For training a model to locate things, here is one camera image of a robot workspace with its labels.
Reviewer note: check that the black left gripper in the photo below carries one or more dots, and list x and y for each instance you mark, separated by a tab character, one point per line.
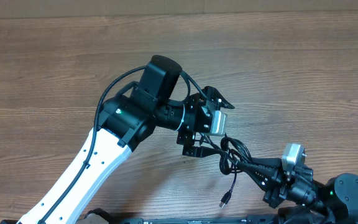
188	140

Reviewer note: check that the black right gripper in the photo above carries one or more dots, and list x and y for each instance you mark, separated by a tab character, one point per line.
277	195

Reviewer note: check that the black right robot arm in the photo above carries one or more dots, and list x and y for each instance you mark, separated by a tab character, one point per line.
334	202

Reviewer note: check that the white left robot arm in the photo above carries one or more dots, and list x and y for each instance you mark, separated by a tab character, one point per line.
121	123

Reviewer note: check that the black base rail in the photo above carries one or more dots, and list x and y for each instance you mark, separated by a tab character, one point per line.
100	216

